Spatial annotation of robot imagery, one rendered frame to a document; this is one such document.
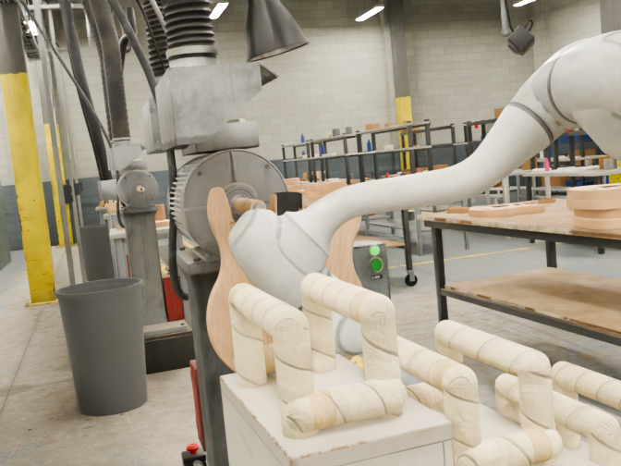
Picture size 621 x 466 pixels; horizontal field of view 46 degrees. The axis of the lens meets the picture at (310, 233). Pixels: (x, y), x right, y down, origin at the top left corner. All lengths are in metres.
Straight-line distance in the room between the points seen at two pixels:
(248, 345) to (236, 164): 0.95
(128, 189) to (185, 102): 3.63
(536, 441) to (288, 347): 0.26
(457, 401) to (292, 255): 0.52
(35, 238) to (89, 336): 4.60
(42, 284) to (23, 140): 1.63
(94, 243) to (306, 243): 9.07
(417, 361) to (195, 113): 0.78
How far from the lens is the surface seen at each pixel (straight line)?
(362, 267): 1.77
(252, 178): 1.70
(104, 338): 4.34
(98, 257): 10.21
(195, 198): 1.68
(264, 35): 1.54
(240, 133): 1.75
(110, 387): 4.43
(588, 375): 0.95
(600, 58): 1.16
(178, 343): 5.17
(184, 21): 1.58
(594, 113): 1.18
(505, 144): 1.29
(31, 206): 8.85
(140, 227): 5.19
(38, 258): 8.89
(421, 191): 1.24
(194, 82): 1.41
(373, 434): 0.65
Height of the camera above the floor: 1.34
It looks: 6 degrees down
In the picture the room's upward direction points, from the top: 6 degrees counter-clockwise
